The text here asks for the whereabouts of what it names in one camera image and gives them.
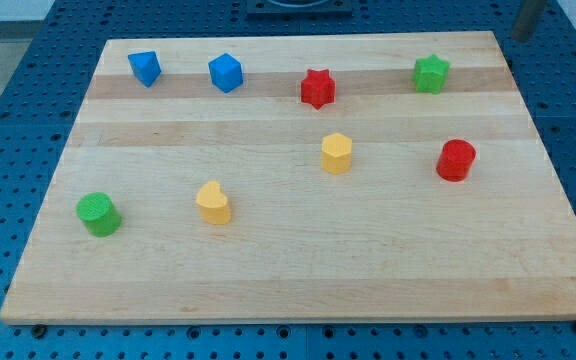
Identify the green cylinder block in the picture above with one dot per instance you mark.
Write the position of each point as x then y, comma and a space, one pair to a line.
98, 214

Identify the grey metal rod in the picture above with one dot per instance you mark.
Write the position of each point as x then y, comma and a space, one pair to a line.
527, 19

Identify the red star block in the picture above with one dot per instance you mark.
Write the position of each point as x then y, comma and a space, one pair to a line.
318, 88

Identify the yellow hexagon block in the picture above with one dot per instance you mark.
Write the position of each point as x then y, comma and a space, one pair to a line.
336, 153

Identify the wooden board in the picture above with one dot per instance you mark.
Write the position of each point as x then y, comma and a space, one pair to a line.
387, 241

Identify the red cylinder block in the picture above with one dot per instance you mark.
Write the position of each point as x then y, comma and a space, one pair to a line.
455, 160

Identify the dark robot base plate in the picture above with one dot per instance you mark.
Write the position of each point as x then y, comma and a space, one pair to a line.
257, 8

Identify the green star block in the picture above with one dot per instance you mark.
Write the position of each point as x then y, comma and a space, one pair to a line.
430, 74

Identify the yellow heart block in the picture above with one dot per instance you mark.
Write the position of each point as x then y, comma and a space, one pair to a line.
213, 204

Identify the blue triangular prism block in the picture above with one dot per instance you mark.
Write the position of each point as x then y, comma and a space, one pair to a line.
145, 67

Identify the blue cube block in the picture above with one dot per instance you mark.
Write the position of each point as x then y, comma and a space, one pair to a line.
226, 72

